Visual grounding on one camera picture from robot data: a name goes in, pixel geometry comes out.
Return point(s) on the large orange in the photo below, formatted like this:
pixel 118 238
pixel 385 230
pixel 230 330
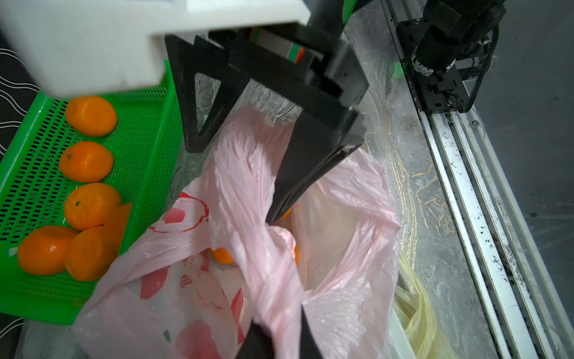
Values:
pixel 91 116
pixel 86 162

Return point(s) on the orange lower left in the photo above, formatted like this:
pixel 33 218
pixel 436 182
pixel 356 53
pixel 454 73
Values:
pixel 114 227

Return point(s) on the orange far left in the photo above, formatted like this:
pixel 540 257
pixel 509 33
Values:
pixel 43 251

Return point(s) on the yellow bag with orange print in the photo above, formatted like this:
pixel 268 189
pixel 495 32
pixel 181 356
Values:
pixel 417 316

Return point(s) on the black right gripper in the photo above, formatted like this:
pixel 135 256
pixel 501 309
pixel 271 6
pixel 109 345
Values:
pixel 211 74

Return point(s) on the orange top centre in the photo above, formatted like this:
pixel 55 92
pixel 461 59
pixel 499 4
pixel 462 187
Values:
pixel 221 256

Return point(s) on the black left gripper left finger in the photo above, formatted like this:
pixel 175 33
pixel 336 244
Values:
pixel 257 345

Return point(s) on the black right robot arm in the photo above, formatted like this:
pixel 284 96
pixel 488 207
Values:
pixel 457 29

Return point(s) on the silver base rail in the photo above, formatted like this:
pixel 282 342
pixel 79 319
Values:
pixel 521 304

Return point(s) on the large orange top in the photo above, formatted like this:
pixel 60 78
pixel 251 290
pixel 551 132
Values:
pixel 91 116

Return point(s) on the pink plastic bag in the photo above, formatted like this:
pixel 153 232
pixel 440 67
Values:
pixel 336 257

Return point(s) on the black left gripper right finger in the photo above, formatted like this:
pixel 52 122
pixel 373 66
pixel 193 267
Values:
pixel 308 346

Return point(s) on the orange left centre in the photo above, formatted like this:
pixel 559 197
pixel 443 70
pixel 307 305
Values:
pixel 285 215

